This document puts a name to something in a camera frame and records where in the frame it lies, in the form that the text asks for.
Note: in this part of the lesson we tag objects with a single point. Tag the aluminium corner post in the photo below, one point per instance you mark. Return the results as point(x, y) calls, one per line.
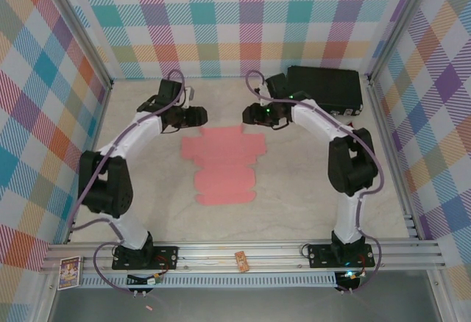
point(397, 24)
point(79, 24)

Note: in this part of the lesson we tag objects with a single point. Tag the pink paper box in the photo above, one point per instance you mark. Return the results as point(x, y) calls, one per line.
point(224, 153)

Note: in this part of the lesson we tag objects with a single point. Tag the small purple card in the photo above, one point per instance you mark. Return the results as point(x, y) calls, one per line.
point(70, 273)

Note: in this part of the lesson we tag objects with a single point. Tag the small orange wooden tag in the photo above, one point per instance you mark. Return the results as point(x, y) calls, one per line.
point(241, 261)

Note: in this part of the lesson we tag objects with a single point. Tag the aluminium side rail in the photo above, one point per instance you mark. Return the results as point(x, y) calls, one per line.
point(402, 189)
point(102, 116)

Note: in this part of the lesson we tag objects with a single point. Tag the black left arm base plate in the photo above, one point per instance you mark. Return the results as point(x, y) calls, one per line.
point(165, 256)

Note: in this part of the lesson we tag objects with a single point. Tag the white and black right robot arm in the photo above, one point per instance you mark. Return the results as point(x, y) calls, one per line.
point(353, 171)

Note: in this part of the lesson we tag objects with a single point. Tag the yellow plug connector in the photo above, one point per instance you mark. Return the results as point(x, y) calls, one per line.
point(155, 280)

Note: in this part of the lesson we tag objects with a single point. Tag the black hard case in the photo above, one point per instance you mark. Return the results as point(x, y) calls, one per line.
point(324, 86)

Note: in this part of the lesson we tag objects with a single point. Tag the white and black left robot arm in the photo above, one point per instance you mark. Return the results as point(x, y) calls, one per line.
point(114, 189)

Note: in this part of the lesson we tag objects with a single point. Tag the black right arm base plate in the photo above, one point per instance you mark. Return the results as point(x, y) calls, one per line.
point(320, 254)

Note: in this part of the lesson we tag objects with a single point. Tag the red and black triangle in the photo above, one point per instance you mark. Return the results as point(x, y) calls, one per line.
point(350, 123)

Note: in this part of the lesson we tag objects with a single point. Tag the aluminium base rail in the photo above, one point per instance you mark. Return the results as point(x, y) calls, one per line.
point(276, 254)

